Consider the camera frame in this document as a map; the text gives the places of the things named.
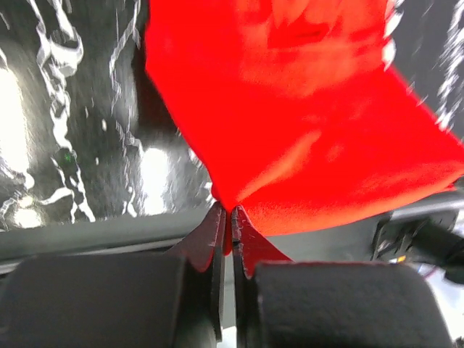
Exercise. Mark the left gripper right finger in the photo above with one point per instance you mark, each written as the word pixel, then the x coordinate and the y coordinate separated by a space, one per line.
pixel 282 303

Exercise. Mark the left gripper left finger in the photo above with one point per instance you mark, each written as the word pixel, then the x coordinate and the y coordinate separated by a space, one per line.
pixel 140 299

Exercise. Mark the red t shirt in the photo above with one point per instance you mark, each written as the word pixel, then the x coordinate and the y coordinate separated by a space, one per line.
pixel 292 110

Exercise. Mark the black marbled table mat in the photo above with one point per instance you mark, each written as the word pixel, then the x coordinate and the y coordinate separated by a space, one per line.
pixel 86 136

